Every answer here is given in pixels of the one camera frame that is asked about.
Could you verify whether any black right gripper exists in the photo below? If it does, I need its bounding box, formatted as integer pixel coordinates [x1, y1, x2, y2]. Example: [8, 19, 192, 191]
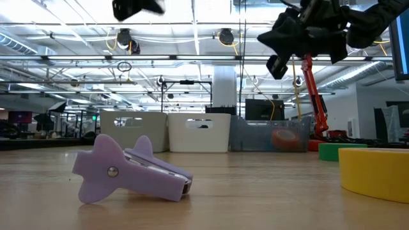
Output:
[257, 0, 349, 81]

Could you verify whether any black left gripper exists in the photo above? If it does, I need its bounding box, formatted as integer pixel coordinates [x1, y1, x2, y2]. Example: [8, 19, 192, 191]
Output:
[111, 0, 166, 22]

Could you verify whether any orange tape roll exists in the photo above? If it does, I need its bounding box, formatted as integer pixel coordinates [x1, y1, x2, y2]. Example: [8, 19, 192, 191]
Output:
[271, 129, 301, 150]

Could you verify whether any green tape roll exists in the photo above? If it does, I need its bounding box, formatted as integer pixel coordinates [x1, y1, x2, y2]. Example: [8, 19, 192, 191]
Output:
[318, 142, 368, 162]

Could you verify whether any yellow tape roll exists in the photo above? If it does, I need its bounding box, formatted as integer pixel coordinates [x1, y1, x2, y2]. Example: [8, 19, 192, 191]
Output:
[338, 147, 409, 204]

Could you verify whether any red desk lamp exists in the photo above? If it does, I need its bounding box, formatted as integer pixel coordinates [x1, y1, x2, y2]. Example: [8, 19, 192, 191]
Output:
[300, 53, 348, 152]

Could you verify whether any black background monitor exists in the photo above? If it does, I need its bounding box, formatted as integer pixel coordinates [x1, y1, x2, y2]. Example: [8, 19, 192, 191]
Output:
[245, 98, 286, 121]

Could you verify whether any black background box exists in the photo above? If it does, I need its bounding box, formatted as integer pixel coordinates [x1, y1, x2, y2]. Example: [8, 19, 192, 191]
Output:
[205, 105, 238, 116]

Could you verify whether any brown translucent plastic bin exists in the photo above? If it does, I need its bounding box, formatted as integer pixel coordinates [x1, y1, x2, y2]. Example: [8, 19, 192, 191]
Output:
[229, 115, 313, 153]

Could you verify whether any computer monitor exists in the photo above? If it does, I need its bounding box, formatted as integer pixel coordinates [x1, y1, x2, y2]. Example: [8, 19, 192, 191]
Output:
[389, 12, 409, 81]

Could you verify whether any white plastic bin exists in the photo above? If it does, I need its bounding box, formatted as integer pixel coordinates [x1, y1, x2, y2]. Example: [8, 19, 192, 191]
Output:
[167, 112, 231, 153]

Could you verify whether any grey plastic bin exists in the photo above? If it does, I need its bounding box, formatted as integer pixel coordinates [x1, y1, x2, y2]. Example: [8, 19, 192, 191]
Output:
[99, 111, 169, 153]

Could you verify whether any grey binder clip left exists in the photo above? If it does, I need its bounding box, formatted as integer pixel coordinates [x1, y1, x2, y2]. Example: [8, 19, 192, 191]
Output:
[72, 134, 194, 204]

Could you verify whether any black ceiling cable reel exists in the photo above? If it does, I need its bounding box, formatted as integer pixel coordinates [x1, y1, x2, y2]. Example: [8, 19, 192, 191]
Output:
[219, 27, 236, 46]
[116, 28, 141, 55]

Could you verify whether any black aluminium table frame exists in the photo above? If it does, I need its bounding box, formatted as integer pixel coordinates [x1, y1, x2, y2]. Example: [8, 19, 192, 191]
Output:
[238, 0, 247, 118]

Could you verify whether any yellow hanging cable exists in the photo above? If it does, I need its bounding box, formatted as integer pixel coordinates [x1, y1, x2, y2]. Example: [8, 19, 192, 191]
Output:
[291, 57, 303, 121]

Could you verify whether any black background station frame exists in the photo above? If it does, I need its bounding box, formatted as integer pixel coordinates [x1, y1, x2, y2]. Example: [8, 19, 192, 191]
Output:
[161, 80, 213, 113]

